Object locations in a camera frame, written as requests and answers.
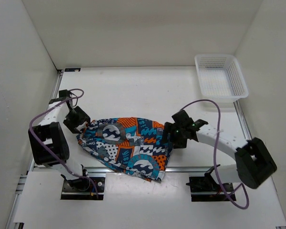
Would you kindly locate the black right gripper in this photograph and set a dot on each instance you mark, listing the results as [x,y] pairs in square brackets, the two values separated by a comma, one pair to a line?
[169,127]

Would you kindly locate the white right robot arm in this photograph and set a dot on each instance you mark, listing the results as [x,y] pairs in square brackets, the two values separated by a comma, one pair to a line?
[253,162]

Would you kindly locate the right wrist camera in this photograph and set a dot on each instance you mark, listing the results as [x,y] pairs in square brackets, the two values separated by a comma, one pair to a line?
[182,119]

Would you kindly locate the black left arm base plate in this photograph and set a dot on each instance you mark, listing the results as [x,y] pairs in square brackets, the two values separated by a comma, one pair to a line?
[83,189]

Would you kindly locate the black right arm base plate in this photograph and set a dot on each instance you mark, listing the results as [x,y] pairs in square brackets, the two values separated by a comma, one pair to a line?
[203,190]

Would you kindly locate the colourful patterned shorts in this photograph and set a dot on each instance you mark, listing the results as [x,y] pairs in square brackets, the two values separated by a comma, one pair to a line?
[128,145]

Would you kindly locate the small dark blue label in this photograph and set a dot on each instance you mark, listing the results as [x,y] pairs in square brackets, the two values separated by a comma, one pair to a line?
[72,69]

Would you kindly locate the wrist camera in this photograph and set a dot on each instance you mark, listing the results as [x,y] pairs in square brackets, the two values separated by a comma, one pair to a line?
[182,119]
[62,96]

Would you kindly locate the white plastic mesh basket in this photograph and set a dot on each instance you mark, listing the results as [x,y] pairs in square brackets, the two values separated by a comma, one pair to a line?
[220,78]

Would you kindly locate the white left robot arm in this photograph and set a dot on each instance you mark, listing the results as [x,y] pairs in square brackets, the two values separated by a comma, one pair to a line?
[48,142]

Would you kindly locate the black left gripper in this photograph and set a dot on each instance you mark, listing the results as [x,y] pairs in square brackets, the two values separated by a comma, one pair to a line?
[83,118]

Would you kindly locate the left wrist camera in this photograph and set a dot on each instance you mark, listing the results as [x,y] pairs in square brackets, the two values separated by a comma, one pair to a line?
[62,96]

